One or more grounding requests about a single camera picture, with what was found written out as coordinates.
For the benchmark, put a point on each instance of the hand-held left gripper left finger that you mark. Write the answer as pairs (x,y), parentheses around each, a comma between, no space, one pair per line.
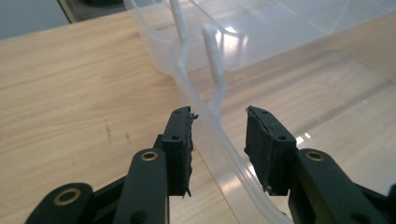
(179,155)

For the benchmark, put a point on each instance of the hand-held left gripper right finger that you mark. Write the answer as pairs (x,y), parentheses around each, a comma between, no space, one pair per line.
(271,155)

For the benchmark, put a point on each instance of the clear plastic storage box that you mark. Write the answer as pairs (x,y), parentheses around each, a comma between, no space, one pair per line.
(280,31)

